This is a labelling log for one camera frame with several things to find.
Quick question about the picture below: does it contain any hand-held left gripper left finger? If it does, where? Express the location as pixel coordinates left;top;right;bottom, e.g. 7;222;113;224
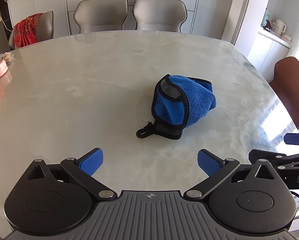
27;148;117;200

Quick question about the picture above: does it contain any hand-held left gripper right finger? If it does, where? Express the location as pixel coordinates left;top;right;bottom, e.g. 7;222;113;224
183;149;280;200

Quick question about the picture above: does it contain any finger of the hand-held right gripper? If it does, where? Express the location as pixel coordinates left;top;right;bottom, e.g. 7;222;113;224
284;133;299;146
248;149;293;167

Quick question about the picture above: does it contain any blue towel with black trim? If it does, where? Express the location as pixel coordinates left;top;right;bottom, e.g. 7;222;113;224
136;74;217;140

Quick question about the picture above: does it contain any brown leather chair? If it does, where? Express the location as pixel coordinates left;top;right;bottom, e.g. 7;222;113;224
269;56;299;130

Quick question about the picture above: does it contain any white counter cabinet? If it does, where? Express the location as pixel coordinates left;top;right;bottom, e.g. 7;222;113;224
248;27;293;72

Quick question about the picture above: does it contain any white electric kettle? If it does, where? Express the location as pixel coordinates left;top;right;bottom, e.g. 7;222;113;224
271;19;287;36

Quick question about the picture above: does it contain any pale green vase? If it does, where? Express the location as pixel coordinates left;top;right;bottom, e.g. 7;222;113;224
261;9;271;27

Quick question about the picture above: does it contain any pink round jar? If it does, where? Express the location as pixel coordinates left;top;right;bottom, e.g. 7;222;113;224
0;62;9;78

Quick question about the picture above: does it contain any clear plastic bag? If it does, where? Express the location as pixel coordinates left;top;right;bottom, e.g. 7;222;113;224
0;52;15;64

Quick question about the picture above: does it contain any grey chair with red cloth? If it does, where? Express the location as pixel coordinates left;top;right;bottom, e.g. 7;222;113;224
8;11;54;51

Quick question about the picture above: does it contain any red patterned cloth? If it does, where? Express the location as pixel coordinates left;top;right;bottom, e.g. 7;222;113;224
13;13;44;49

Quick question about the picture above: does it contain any grey upholstered dining chair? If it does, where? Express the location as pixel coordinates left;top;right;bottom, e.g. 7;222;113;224
74;0;129;34
133;0;188;33

